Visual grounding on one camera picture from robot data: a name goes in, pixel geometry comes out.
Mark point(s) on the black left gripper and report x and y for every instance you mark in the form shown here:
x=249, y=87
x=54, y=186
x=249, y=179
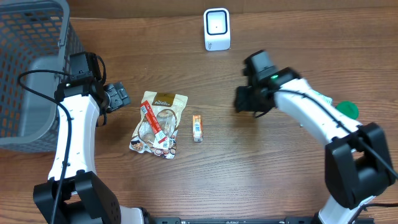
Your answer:
x=117, y=96

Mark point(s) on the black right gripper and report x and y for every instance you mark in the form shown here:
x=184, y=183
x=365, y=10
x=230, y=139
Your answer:
x=244, y=99

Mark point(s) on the teal snack packet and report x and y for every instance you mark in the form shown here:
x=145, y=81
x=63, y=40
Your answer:
x=325, y=98

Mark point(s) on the orange juice carton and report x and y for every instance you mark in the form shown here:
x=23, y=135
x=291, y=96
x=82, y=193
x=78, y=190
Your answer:
x=197, y=128

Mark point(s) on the red white snack packet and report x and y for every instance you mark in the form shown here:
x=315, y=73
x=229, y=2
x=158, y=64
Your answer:
x=158, y=128

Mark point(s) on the green lid jar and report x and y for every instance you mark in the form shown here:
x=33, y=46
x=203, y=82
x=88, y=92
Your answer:
x=349, y=109

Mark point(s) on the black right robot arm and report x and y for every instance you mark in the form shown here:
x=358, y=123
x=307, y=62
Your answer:
x=358, y=165

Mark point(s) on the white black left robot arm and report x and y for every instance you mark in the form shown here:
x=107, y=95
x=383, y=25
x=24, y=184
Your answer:
x=74, y=193

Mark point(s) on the grey plastic mesh basket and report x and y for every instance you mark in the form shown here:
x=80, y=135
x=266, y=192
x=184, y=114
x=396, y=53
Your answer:
x=37, y=39

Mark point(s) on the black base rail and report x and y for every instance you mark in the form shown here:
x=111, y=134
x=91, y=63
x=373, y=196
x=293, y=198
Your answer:
x=286, y=220

